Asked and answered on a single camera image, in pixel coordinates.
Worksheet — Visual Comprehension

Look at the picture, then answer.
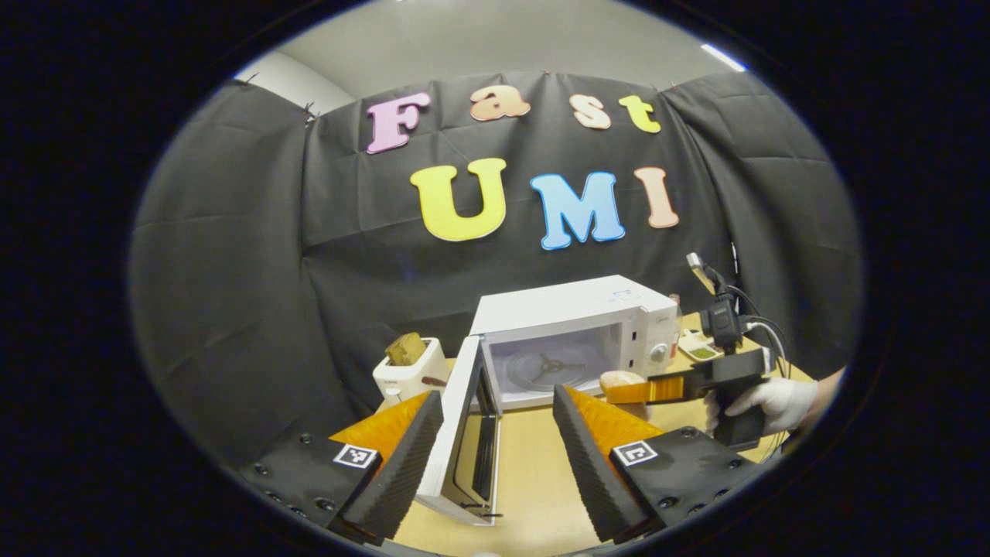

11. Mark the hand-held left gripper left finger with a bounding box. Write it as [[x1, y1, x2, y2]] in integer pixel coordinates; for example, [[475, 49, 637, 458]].
[[238, 389, 446, 542]]

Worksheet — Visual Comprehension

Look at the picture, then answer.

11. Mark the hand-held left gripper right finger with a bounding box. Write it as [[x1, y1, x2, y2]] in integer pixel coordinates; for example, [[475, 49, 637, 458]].
[[552, 384, 763, 542]]

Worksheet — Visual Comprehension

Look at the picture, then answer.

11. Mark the round bread bun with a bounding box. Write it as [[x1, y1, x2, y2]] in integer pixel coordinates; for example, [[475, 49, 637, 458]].
[[599, 370, 649, 395]]

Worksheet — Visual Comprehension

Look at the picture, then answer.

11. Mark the white microwave oven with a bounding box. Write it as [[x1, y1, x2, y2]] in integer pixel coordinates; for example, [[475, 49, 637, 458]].
[[415, 275, 681, 528]]

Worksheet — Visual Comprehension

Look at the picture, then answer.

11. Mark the white divided dish of beans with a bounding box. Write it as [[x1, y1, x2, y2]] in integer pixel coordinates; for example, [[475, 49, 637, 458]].
[[681, 329, 725, 363]]

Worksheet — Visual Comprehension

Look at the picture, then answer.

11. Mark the clear bottle with red label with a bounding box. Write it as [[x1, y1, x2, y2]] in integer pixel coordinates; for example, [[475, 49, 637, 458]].
[[668, 292, 686, 361]]

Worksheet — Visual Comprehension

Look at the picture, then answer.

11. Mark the white toaster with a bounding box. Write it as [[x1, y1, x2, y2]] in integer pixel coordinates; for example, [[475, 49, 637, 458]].
[[373, 337, 451, 407]]

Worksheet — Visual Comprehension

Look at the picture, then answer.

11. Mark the brown bread slice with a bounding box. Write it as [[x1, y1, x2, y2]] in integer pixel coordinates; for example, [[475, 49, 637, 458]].
[[385, 332, 426, 367]]

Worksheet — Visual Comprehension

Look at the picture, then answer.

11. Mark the black backdrop cloth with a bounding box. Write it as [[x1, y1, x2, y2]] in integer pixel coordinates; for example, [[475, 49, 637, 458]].
[[128, 71, 863, 465]]

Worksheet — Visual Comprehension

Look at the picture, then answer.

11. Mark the ceiling light panel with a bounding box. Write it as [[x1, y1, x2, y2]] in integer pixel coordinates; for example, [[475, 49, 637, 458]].
[[700, 43, 749, 74]]

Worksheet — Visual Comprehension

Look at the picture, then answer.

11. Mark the white cable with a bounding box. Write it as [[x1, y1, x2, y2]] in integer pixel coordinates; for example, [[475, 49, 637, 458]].
[[744, 320, 783, 381]]

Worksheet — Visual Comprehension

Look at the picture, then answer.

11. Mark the black cable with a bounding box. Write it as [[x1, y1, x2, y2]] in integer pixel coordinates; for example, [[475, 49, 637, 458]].
[[723, 282, 791, 364]]

